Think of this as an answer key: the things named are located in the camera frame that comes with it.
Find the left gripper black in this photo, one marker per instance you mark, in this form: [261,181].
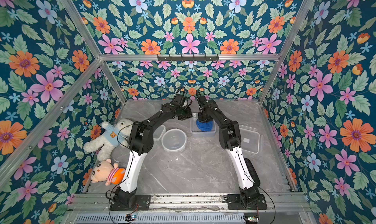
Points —
[189,111]

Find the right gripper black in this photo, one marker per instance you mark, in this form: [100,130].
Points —
[204,117]

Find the blue cleaning cloth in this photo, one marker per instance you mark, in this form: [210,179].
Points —
[205,126]

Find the square clear lunch box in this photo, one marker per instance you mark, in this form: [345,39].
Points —
[196,132]

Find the square clear box lid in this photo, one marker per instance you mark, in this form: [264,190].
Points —
[250,139]

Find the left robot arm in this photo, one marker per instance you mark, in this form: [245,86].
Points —
[140,143]

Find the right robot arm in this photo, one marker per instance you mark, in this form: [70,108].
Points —
[230,141]

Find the round clear lunch box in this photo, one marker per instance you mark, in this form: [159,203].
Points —
[174,140]

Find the rectangular clear lunch box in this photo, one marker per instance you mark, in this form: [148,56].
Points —
[159,132]

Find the white teddy bear blue shirt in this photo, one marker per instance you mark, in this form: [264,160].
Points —
[113,136]

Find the pink doll orange outfit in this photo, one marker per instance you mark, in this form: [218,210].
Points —
[107,172]

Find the white ventilation grille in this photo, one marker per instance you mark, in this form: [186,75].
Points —
[161,218]

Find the black hook rail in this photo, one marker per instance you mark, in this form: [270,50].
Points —
[183,58]

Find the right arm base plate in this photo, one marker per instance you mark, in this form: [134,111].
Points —
[240,202]

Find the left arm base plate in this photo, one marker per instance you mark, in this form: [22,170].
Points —
[130,202]

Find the aluminium front rail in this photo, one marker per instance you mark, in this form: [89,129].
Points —
[176,202]

